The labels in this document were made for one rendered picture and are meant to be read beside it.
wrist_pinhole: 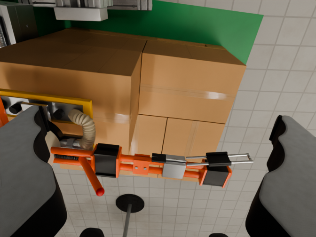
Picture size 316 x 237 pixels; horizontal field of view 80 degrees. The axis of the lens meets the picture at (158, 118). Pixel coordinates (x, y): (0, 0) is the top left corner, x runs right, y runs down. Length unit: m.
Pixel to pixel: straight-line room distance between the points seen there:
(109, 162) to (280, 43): 1.63
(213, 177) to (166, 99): 0.68
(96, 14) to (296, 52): 1.65
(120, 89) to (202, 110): 0.66
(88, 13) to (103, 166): 0.46
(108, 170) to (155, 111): 0.69
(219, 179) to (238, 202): 2.39
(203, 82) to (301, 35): 1.01
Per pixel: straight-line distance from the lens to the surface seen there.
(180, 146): 1.42
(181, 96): 1.20
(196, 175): 0.66
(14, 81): 0.93
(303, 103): 2.25
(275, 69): 1.95
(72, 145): 0.70
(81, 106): 0.68
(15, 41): 1.28
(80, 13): 0.68
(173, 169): 0.62
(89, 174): 0.60
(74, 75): 0.79
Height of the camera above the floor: 1.63
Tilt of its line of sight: 58 degrees down
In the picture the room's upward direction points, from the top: 177 degrees counter-clockwise
